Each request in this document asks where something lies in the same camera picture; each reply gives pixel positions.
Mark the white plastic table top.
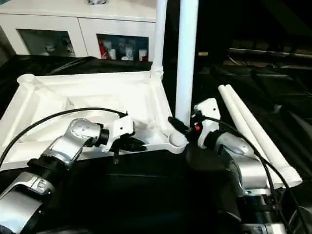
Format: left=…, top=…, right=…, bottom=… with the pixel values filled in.
left=0, top=70, right=189, bottom=171

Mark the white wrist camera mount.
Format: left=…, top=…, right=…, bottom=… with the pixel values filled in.
left=100, top=114, right=136, bottom=153
left=193, top=97, right=221, bottom=148

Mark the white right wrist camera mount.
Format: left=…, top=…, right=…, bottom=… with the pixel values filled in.
left=193, top=97, right=221, bottom=148

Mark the white plastic table leg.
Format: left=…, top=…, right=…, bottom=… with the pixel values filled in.
left=175, top=0, right=199, bottom=125
left=224, top=84, right=304, bottom=188
left=217, top=84, right=286, bottom=189
left=149, top=0, right=168, bottom=78

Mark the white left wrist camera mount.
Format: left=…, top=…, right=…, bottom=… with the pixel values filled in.
left=100, top=114, right=136, bottom=153

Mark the black plastic mat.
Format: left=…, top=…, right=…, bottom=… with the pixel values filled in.
left=0, top=55, right=312, bottom=234

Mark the white cabinet with glass doors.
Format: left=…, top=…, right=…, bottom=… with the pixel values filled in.
left=0, top=4, right=157, bottom=60

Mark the red bottle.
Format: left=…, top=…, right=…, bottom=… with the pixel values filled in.
left=99, top=40, right=108, bottom=59

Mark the dark metal rail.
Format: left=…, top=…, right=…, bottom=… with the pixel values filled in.
left=229, top=47, right=312, bottom=59

